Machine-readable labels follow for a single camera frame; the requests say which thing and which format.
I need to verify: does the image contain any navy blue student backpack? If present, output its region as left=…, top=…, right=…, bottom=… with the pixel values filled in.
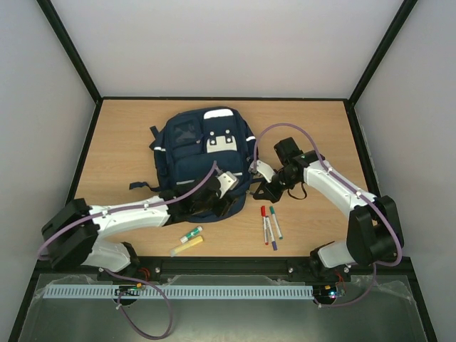
left=149, top=106, right=256, bottom=223

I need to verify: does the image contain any green glue stick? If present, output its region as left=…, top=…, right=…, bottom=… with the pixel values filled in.
left=180, top=226, right=203, bottom=244

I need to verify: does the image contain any yellow highlighter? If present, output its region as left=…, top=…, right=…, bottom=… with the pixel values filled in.
left=170, top=236, right=204, bottom=257

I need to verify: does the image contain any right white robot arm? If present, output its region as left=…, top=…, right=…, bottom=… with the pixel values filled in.
left=249, top=138, right=404, bottom=279

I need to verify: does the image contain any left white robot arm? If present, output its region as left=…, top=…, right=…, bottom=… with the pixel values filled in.
left=38, top=173, right=237, bottom=272

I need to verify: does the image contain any red marker pen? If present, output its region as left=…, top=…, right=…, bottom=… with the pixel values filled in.
left=261, top=206, right=269, bottom=246

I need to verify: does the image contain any green marker pen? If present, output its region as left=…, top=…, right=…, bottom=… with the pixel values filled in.
left=269, top=206, right=284, bottom=239

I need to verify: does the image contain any purple marker pen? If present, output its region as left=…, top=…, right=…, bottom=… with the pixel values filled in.
left=264, top=216, right=278, bottom=251

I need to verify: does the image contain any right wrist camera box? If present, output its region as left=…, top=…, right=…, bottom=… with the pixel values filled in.
left=249, top=160, right=276, bottom=183

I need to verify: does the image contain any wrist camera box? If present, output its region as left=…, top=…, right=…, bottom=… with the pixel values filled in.
left=217, top=172, right=239, bottom=198
left=249, top=160, right=276, bottom=183

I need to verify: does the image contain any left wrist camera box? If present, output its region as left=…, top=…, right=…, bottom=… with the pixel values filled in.
left=217, top=172, right=239, bottom=198

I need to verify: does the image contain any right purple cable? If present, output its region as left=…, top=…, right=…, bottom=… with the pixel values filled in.
left=252, top=123, right=403, bottom=308

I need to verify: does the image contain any purple cable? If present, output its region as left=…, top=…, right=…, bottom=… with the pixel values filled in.
left=37, top=160, right=219, bottom=338
left=252, top=123, right=403, bottom=308

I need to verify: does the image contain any light blue cable duct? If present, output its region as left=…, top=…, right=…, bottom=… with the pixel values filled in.
left=43, top=284, right=314, bottom=300

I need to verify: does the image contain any black aluminium frame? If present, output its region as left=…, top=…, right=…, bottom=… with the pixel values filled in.
left=9, top=1, right=437, bottom=341

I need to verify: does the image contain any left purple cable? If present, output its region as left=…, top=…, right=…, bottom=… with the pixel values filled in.
left=37, top=160, right=219, bottom=338

